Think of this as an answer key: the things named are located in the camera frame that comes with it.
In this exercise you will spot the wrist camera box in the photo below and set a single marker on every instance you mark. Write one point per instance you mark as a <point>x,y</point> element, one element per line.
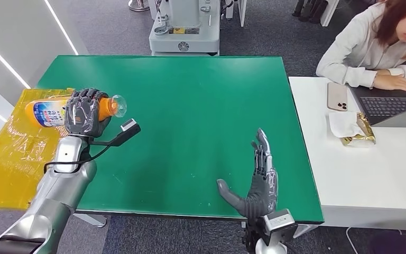
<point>280,224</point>
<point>127,130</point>

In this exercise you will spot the gold foil wrapper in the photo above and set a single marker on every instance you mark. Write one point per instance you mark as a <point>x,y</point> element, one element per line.
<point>365,135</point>

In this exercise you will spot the white desk leg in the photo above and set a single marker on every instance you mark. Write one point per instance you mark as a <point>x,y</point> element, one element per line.
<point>328,12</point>

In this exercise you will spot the grey robot base machine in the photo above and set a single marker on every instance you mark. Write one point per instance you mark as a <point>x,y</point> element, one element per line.
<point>188,38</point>

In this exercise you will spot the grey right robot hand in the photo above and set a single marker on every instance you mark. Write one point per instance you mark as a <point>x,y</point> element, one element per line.
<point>259,196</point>

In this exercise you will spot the person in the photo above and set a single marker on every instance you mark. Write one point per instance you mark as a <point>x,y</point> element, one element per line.
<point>357,52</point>

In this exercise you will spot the white table leg foot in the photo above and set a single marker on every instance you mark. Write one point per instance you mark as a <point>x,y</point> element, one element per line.
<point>94,220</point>

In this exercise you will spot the person's hand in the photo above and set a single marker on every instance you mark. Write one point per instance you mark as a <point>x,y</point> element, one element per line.
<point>394,83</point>

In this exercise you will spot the beige smartphone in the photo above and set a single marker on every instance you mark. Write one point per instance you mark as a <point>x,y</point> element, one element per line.
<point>336,96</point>

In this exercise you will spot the orange plastic bottle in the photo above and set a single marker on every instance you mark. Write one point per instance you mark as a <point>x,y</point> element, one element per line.
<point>45,112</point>

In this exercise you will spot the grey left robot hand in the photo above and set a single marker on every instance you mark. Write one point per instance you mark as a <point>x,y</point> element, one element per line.
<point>84,117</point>

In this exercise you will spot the white furniture panel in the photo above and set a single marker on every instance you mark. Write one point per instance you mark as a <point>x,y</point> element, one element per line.
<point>241,12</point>

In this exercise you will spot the dark legs and shoes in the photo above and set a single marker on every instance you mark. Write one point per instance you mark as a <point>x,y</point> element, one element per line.
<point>309,10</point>

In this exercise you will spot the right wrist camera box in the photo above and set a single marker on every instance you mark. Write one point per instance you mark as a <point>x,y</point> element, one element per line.
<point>280,224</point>

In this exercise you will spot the dark grey laptop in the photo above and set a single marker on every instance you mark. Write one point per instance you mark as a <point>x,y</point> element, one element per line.
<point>388,105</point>

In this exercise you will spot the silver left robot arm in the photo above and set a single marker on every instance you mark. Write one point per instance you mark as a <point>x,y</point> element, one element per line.
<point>56,189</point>

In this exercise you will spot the yellow taped cardboard box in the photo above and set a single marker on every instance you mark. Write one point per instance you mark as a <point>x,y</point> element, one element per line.
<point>10,164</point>

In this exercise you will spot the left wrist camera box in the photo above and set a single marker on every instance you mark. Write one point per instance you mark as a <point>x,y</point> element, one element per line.
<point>127,130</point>

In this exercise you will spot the white paper napkin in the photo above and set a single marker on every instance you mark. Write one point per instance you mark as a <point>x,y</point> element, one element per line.
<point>342,124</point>

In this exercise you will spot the chrome stand base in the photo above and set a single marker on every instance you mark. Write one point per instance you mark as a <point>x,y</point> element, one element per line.
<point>138,5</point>

